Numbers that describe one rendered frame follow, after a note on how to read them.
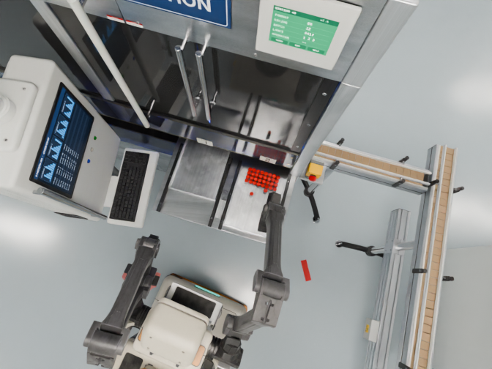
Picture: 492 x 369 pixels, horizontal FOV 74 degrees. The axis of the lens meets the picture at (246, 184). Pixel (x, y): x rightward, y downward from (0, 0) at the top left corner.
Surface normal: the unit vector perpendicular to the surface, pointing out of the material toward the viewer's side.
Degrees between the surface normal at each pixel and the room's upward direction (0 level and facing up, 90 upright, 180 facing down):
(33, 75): 0
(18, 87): 0
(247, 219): 0
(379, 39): 90
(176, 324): 42
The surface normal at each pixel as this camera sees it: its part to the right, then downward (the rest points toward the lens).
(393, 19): -0.28, 0.93
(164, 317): 0.29, -0.79
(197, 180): 0.04, -0.25
